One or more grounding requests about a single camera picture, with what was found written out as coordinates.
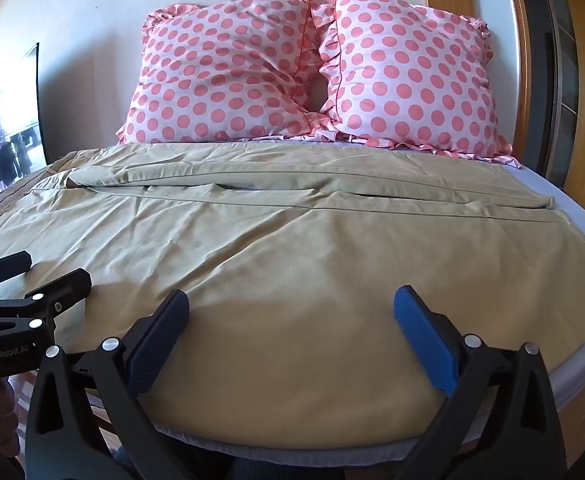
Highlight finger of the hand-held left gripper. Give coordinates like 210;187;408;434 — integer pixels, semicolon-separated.
0;268;93;337
0;251;33;295

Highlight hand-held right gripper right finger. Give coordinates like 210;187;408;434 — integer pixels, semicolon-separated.
393;285;569;480

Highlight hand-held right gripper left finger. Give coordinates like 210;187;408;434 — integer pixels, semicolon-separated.
25;288;191;480

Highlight khaki pants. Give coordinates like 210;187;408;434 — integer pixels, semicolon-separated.
30;156;558;212

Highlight person's left hand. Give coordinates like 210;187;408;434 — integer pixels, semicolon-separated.
0;376;24;458

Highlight khaki blanket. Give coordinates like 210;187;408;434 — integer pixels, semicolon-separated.
0;140;585;437

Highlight bed with grey sheet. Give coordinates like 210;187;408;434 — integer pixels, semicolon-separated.
0;137;585;463

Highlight pink polka dot pillow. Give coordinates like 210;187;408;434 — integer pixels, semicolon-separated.
300;0;522;168
116;0;341;145

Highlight dark glass door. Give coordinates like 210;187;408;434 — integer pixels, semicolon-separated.
521;0;585;196

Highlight wall-mounted television screen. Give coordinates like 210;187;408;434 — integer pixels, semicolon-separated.
0;42;49;202

